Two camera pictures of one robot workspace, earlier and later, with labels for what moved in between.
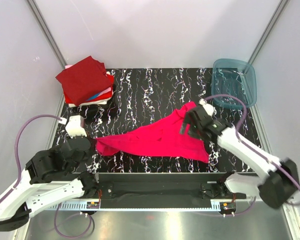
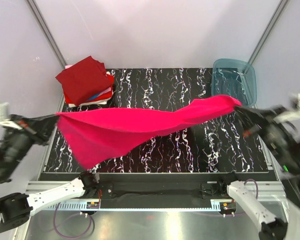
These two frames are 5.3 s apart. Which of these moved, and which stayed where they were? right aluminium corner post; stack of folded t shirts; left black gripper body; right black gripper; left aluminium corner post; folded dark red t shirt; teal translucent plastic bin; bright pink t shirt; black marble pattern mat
Moved: right black gripper; bright pink t shirt; left black gripper body
Stayed: stack of folded t shirts; right aluminium corner post; teal translucent plastic bin; folded dark red t shirt; black marble pattern mat; left aluminium corner post
